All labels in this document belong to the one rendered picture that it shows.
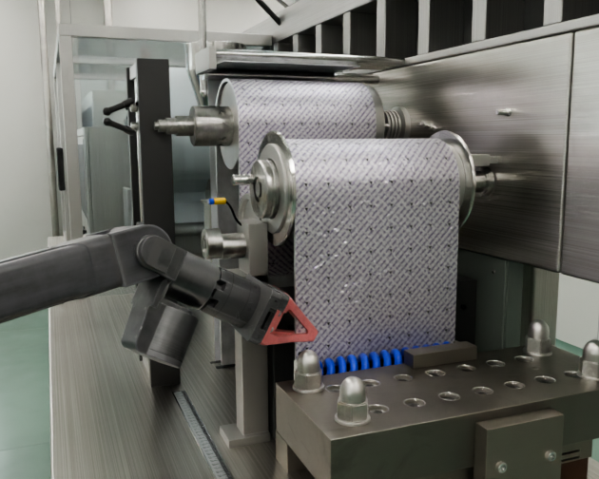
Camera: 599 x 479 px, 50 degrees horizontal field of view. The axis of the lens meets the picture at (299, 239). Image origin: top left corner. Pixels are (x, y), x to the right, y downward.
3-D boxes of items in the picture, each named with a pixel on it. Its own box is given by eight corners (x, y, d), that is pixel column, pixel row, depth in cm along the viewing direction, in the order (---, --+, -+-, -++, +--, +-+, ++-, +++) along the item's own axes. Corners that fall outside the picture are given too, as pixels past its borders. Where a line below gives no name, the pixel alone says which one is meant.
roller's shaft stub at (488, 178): (435, 197, 95) (436, 166, 94) (475, 195, 97) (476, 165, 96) (454, 199, 90) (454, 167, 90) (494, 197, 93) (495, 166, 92)
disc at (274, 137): (254, 230, 91) (256, 125, 88) (258, 230, 92) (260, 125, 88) (290, 259, 78) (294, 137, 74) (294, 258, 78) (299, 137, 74)
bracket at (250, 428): (216, 434, 91) (210, 220, 87) (260, 427, 94) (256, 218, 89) (225, 450, 87) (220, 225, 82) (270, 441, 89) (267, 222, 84)
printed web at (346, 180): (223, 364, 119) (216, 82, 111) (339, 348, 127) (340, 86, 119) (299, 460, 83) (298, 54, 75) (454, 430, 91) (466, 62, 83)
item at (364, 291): (295, 378, 81) (294, 234, 78) (452, 354, 90) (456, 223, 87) (296, 379, 81) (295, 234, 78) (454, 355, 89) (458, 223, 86)
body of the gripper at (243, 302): (261, 348, 73) (204, 323, 70) (237, 324, 83) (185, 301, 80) (287, 296, 73) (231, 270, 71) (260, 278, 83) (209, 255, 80)
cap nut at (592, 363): (570, 373, 78) (571, 336, 77) (592, 369, 79) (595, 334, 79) (593, 383, 75) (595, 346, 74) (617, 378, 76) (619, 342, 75)
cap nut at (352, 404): (328, 414, 67) (328, 373, 66) (360, 409, 68) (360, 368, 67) (343, 429, 63) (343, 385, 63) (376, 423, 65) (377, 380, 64)
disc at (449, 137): (411, 221, 100) (418, 125, 97) (414, 221, 101) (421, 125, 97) (467, 246, 87) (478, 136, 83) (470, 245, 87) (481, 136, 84)
